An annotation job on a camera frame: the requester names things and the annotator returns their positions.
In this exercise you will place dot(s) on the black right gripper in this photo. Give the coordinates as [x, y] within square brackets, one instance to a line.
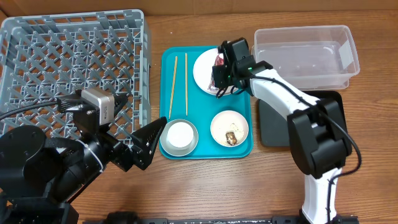
[219, 84]

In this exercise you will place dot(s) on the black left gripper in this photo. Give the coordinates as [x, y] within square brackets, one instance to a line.
[138, 154]

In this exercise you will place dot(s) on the red snack wrapper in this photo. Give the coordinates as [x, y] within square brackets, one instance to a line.
[216, 74]

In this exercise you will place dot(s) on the white paper cup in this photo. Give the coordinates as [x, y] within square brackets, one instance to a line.
[180, 135]

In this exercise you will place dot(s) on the wooden chopstick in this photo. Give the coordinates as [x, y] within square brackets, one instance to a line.
[186, 84]
[173, 86]

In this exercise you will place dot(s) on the white pink bowl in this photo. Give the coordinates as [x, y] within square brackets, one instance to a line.
[227, 117]

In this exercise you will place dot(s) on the brown food piece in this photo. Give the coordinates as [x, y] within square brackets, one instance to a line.
[231, 138]

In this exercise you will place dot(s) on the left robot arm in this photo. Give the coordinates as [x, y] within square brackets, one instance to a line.
[42, 176]

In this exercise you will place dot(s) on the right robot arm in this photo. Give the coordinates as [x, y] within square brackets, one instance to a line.
[319, 142]

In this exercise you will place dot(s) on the large white plate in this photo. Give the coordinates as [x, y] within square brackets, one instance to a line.
[202, 70]

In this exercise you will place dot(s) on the grey small bowl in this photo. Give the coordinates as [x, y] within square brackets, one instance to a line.
[173, 151]

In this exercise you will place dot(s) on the teal serving tray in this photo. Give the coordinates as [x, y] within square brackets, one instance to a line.
[202, 107]

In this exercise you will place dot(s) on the black plastic tray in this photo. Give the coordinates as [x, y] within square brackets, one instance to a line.
[273, 127]

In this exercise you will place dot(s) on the clear plastic bin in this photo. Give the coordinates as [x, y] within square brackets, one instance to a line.
[309, 57]

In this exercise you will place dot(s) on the grey dish rack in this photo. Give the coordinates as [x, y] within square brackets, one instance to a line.
[44, 57]

